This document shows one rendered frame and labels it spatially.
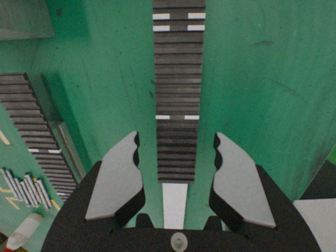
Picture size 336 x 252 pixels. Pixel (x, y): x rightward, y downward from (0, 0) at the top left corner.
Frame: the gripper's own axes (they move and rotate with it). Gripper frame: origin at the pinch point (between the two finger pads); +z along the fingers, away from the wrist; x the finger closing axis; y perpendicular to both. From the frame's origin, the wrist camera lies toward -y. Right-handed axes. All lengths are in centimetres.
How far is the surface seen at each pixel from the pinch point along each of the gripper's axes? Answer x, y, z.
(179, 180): 0.6, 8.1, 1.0
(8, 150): -31.7, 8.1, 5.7
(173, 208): -0.1, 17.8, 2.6
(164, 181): -1.4, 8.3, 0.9
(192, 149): 2.1, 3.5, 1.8
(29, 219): -38.0, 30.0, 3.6
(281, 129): 15.6, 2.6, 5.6
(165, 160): -1.2, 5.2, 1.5
